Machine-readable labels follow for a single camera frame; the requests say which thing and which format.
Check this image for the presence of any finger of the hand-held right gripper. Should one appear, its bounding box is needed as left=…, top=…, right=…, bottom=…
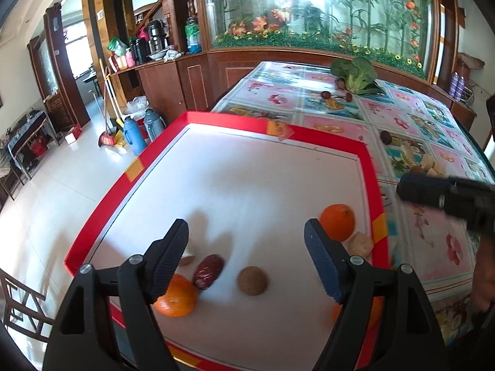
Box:
left=396, top=173, right=452, bottom=212

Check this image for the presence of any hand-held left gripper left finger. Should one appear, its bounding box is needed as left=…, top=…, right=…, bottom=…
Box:
left=42, top=218, right=190, bottom=371

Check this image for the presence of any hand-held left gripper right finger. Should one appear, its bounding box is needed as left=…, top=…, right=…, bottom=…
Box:
left=303, top=218, right=451, bottom=371

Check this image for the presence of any beige ginger piece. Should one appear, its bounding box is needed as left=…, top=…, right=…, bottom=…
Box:
left=348, top=232, right=375, bottom=258
left=178, top=240, right=196, bottom=267

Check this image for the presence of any pale ginger piece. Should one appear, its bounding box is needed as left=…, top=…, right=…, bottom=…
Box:
left=423, top=155, right=448, bottom=177

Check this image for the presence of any orange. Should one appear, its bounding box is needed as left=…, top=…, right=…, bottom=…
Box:
left=332, top=296, right=384, bottom=331
left=319, top=204, right=355, bottom=242
left=153, top=274, right=198, bottom=318

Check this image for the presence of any large dark red jujube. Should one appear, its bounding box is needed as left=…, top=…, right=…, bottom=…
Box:
left=192, top=254, right=225, bottom=291

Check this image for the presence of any brown kiwi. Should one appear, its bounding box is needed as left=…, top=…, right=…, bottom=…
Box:
left=237, top=266, right=269, bottom=296

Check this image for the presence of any red rimmed white tray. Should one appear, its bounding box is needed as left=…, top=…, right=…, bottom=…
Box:
left=64, top=111, right=389, bottom=371

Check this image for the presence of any person's right hand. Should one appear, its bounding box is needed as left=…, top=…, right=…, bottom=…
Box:
left=472, top=235, right=495, bottom=314

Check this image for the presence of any blue thermos flask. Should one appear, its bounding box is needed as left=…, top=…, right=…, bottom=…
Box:
left=123, top=117, right=148, bottom=156

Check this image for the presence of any green bok choy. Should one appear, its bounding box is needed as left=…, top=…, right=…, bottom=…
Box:
left=330, top=56, right=384, bottom=95

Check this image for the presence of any grey thermos flask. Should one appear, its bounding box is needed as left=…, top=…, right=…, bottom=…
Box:
left=144, top=109, right=167, bottom=142

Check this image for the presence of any wooden chair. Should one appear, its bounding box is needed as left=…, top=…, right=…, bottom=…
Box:
left=0, top=267, right=57, bottom=343

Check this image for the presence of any clear plastic bag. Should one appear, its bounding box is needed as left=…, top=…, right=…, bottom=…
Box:
left=126, top=96, right=149, bottom=118

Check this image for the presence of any broom and dustpan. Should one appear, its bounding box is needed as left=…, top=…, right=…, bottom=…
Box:
left=98, top=58, right=126, bottom=145

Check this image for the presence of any wooden partition cabinet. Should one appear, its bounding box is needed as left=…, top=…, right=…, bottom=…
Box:
left=135, top=48, right=477, bottom=134

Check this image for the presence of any metal table with dark cloth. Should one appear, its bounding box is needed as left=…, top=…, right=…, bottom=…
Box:
left=6, top=110, right=60, bottom=180

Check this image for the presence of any flower decorated glass panel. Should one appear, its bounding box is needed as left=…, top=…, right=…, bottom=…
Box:
left=199, top=0, right=441, bottom=82

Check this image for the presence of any black kettle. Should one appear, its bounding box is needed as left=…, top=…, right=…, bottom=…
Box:
left=129, top=38, right=151, bottom=64

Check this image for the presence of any green snack bag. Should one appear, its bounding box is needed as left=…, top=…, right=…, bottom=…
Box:
left=107, top=37, right=128, bottom=57

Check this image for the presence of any green plastic bottle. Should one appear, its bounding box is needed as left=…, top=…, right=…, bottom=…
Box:
left=185, top=16, right=202, bottom=55

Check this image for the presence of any black thermos jug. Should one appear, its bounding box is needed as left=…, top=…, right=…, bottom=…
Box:
left=147, top=19, right=168, bottom=54

